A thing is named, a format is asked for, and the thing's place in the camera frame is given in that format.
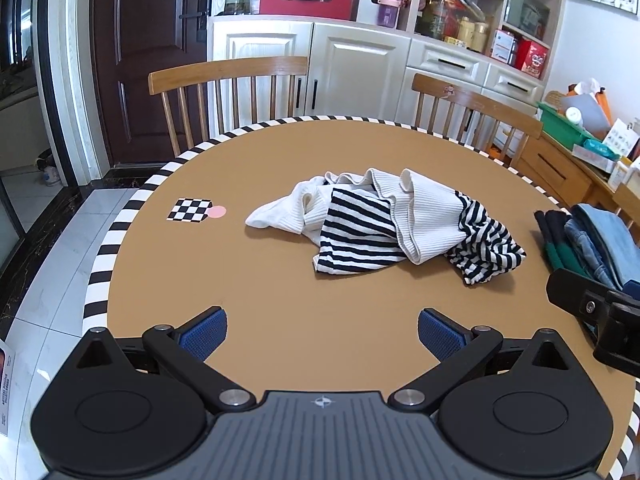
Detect wooden sideboard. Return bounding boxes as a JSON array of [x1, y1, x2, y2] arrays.
[[492, 125, 640, 211]]

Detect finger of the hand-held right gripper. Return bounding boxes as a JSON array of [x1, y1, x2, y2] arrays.
[[546, 269, 618, 323]]

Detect purple water bottle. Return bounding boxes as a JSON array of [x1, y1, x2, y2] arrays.
[[377, 0, 403, 29]]

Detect grey flat box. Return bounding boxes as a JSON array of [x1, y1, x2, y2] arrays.
[[572, 142, 618, 175]]

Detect dark brown door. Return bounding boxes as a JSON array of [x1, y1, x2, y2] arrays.
[[90, 0, 216, 168]]

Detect paper leaflet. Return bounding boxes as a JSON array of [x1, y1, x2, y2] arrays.
[[0, 340, 18, 436]]

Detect green storage case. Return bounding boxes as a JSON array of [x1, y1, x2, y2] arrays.
[[507, 0, 551, 41]]

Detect checkerboard marker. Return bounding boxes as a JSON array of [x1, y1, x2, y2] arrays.
[[166, 198, 213, 223]]

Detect wooden chair with sticker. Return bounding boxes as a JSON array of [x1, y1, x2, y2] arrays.
[[411, 73, 544, 166]]

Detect white desk calendar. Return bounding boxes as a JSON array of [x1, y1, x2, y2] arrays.
[[602, 119, 640, 161]]

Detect white cabinet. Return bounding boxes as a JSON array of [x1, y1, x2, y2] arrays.
[[206, 0, 571, 136]]

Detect grey orange plush toy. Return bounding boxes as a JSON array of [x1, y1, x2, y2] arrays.
[[557, 79, 613, 133]]

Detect green plastic bin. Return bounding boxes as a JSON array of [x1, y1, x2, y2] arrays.
[[537, 101, 606, 150]]

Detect white blue carton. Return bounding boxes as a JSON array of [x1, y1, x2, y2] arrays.
[[492, 30, 518, 66]]

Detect red snack box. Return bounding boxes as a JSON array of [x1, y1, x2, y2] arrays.
[[515, 39, 550, 78]]

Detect folded blue jeans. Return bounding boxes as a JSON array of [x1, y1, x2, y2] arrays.
[[565, 203, 640, 291]]

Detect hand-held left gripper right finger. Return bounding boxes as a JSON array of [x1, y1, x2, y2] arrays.
[[387, 307, 583, 415]]

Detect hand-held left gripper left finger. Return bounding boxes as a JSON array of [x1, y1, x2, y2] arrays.
[[67, 306, 257, 415]]

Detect teal wipes pack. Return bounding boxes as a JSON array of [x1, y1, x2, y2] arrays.
[[582, 139, 618, 159]]

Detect black white striped sweater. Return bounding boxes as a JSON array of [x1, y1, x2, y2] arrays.
[[245, 167, 527, 286]]

